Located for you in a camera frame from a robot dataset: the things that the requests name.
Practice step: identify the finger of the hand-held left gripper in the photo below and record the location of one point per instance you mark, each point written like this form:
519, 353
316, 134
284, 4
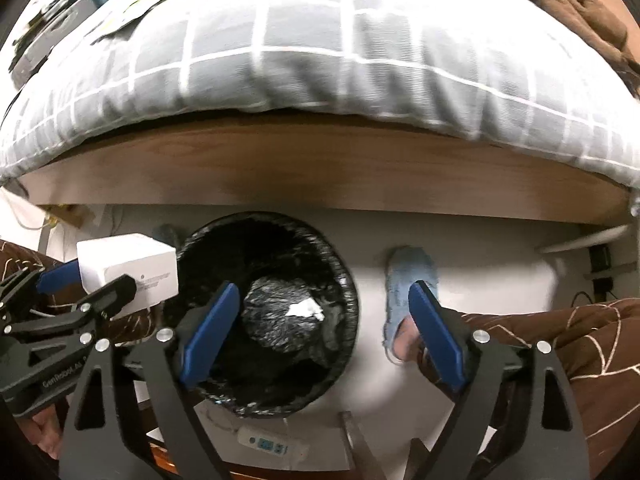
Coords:
55, 277
117, 290

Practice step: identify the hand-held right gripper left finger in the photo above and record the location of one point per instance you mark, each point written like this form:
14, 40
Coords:
210, 332

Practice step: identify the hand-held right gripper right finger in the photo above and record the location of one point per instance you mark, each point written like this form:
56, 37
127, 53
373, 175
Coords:
435, 335

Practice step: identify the white cardboard box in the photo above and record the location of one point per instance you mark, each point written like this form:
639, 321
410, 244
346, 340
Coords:
125, 260

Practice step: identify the black lined trash bin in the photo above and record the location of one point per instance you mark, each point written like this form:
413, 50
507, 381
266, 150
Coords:
280, 260

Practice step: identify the person's left hand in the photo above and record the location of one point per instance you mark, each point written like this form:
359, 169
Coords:
45, 432

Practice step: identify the blue slipper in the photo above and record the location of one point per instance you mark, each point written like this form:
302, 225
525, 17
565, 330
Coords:
405, 275

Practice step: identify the crumpled white paper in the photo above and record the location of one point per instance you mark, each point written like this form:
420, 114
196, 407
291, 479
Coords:
305, 308

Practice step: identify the white digital thermometer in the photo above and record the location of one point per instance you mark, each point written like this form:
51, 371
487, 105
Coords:
270, 444

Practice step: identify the person's right leg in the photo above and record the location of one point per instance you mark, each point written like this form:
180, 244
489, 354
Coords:
575, 340

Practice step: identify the grey suitcase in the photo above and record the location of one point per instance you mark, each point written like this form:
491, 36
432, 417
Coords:
50, 40

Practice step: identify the grey checked bed sheet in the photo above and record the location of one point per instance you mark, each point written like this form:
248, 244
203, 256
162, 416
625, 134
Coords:
320, 50

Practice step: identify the wooden bed frame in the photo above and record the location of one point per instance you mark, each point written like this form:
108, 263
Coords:
320, 170

